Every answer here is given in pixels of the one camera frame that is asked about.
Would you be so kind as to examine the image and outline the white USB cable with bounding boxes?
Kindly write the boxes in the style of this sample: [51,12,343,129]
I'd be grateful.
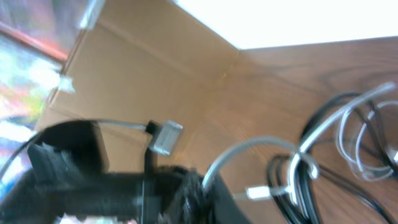
[201,81,398,202]

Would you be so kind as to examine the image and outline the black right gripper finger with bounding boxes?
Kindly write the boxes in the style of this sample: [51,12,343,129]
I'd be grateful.
[161,167,251,224]

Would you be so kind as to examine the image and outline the cardboard side panel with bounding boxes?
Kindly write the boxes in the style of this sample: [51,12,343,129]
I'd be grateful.
[37,0,238,164]

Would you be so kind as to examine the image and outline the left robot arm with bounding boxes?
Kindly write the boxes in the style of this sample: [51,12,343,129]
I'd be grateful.
[1,119,187,223]

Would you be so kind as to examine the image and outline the black USB cable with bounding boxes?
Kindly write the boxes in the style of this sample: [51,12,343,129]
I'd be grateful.
[267,91,398,224]

